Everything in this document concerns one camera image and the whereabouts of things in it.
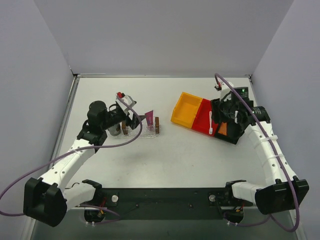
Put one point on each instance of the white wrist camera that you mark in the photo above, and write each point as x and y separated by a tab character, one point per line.
124	100
224	90

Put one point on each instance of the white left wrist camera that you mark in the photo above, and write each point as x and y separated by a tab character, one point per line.
124	100

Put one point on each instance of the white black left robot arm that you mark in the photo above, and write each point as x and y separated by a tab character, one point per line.
46	198

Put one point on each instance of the red plastic bin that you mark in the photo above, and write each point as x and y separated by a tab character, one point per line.
201	121

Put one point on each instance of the yellow plastic bin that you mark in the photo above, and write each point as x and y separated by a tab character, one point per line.
185	110

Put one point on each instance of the orange toothpaste tube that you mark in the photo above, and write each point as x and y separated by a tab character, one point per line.
222	129

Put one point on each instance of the pink toothpaste tube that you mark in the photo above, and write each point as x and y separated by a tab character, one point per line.
149	116

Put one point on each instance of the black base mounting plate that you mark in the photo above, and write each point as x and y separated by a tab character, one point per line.
162	204

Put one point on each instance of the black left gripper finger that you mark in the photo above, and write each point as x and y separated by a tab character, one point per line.
142	117
132	123

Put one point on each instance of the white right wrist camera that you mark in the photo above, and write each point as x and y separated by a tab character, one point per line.
224	90

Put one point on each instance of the black plastic bin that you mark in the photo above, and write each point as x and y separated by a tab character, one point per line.
234	132

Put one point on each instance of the brown wooden tray end block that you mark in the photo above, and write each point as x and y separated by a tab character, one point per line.
124	128

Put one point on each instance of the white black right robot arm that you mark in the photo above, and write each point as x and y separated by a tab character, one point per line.
282	190

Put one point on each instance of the clear textured acrylic tray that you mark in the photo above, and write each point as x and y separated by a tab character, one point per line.
145	133

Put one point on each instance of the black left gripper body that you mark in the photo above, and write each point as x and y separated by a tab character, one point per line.
134	121

